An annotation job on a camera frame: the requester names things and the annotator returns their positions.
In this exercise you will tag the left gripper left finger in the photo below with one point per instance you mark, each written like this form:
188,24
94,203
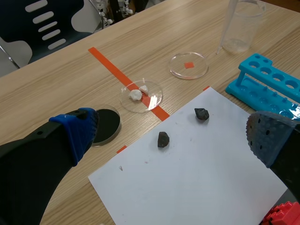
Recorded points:
35,161

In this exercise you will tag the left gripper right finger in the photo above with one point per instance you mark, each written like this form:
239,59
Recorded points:
272,138

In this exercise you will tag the clear plastic beaker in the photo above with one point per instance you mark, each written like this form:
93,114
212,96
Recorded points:
243,25

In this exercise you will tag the turquoise rack with round holes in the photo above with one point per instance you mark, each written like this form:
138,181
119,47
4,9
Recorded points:
267,86

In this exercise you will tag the small dark stone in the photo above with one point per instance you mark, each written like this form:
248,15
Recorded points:
163,140
201,114

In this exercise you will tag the toy brick block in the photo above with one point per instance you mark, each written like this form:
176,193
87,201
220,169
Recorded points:
282,214

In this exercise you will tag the glass dish with black powder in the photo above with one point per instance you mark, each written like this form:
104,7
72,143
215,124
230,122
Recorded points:
108,126

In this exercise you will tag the white sheet of paper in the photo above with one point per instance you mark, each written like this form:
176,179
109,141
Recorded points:
191,161

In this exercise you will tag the clear glass dish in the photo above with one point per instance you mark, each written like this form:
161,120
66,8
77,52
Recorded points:
150,100
188,65

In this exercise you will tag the white lump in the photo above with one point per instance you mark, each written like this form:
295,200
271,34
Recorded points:
135,94
144,89

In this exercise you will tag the dark blue chair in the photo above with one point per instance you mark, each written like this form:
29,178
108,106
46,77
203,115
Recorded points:
42,25

